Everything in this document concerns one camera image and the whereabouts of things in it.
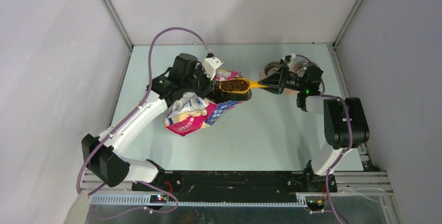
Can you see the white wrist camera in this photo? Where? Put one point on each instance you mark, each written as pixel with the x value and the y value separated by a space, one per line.
pixel 288 60
pixel 210 64

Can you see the left electronics board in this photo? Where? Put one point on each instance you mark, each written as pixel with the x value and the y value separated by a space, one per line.
pixel 158 199

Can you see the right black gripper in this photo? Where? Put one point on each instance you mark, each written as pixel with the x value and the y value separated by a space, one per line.
pixel 277 81

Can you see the colourful pet food bag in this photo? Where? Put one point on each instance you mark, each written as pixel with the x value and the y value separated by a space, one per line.
pixel 192 113

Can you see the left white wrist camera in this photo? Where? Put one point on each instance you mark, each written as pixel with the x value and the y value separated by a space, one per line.
pixel 210 64

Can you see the steel bowl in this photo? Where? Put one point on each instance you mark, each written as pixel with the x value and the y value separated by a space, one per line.
pixel 271 69
pixel 307 69

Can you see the right electronics board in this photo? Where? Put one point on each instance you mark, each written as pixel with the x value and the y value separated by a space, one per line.
pixel 315 206

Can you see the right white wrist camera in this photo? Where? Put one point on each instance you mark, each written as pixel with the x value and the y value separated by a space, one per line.
pixel 288 60

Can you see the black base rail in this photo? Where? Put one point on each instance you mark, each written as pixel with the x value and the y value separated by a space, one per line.
pixel 241 186

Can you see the right steel bowl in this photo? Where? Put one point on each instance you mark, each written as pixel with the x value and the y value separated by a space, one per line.
pixel 307 69

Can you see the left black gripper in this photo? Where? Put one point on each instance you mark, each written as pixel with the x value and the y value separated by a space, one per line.
pixel 209 83

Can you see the left steel bowl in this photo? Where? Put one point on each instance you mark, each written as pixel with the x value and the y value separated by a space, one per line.
pixel 271 69

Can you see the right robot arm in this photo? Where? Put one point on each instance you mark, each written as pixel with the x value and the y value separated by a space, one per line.
pixel 345 125

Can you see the yellow plastic scoop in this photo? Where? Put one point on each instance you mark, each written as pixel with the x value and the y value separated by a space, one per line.
pixel 252 85

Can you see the brown pet food kibble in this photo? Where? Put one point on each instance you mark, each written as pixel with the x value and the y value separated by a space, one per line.
pixel 234 85

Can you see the electronics board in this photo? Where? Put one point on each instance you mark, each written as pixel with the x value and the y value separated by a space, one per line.
pixel 158 199
pixel 315 206

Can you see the pink double bowl stand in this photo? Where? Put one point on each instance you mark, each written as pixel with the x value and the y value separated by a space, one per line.
pixel 291 93

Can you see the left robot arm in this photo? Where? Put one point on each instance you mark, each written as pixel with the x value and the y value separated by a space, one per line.
pixel 103 154

